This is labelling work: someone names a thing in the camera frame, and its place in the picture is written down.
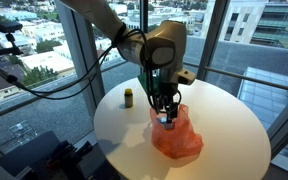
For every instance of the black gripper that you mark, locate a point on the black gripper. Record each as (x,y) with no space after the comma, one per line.
(167,93)

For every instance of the white bottle with blue label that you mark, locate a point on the white bottle with blue label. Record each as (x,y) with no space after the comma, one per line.
(167,122)

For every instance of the orange plastic bag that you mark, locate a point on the orange plastic bag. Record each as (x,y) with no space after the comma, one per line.
(180,143)

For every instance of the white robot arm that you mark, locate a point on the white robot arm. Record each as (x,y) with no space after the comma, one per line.
(94,13)

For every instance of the yellow cap pill bottle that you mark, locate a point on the yellow cap pill bottle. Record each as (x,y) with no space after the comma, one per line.
(128,99)

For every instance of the green flat board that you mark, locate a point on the green flat board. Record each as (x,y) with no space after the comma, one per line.
(145,85)

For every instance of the grey metal handrail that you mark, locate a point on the grey metal handrail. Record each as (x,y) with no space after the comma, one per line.
(250,79)

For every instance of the wide grey window mullion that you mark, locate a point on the wide grey window mullion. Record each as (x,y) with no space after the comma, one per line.
(84,66)

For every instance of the black equipment cart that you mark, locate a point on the black equipment cart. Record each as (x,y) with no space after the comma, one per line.
(50,156)

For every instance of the pale metal handrail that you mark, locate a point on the pale metal handrail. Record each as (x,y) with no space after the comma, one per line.
(34,100)

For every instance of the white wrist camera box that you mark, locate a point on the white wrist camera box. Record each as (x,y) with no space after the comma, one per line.
(185,77)

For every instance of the dark window corner post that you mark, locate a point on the dark window corner post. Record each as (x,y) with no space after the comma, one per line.
(144,15)

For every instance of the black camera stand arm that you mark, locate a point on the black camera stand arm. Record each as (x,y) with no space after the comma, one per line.
(0,51)

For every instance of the black camera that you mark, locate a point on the black camera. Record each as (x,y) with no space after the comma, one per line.
(8,26)

